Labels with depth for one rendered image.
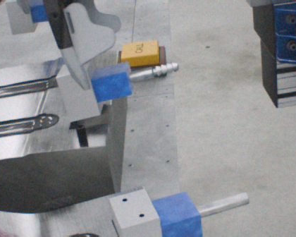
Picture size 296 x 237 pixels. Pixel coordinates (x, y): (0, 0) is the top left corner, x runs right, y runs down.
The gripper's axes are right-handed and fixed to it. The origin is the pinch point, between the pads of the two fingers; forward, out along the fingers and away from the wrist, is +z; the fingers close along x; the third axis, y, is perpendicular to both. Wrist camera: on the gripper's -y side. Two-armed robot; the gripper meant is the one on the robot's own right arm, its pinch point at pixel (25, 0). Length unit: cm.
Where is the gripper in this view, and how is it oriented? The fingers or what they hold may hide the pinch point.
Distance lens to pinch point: 99.9
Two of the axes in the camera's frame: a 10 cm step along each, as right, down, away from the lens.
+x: 0.1, -4.9, 8.7
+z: 1.3, 8.6, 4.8
